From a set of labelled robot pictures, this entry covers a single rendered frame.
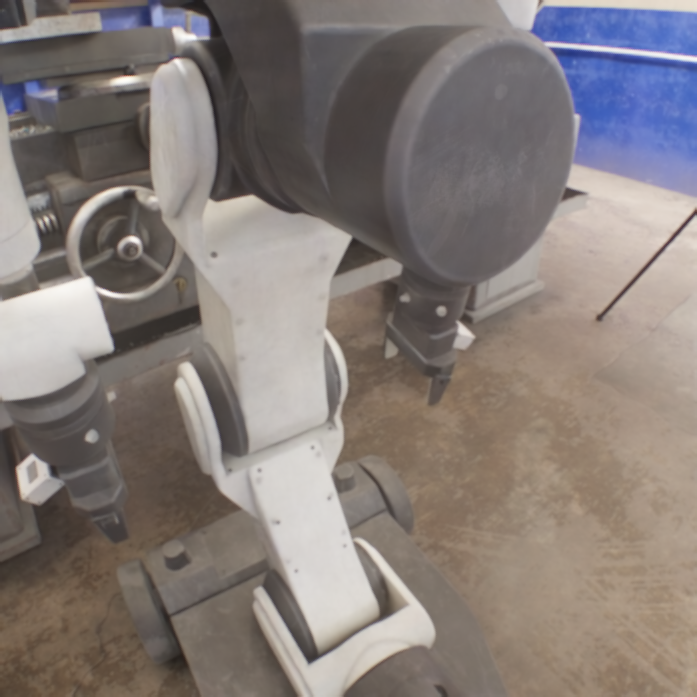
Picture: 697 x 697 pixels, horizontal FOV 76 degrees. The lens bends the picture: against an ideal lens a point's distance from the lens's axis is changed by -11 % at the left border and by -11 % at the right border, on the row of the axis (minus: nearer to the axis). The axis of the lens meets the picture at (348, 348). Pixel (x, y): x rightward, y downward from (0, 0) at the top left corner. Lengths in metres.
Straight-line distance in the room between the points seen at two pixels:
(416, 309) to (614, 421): 1.13
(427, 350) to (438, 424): 0.85
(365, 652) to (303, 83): 0.63
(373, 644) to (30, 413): 0.49
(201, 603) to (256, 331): 0.60
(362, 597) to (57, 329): 0.54
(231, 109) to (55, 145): 0.76
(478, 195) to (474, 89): 0.04
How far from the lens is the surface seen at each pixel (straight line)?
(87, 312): 0.41
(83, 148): 0.91
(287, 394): 0.55
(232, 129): 0.31
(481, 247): 0.23
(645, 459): 1.56
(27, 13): 0.36
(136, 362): 1.06
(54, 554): 1.36
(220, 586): 0.95
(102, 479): 0.53
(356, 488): 1.02
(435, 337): 0.63
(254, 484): 0.65
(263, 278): 0.45
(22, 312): 0.42
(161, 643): 0.99
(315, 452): 0.66
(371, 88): 0.21
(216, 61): 0.33
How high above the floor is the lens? 0.99
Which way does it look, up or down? 34 degrees down
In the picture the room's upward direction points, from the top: 1 degrees counter-clockwise
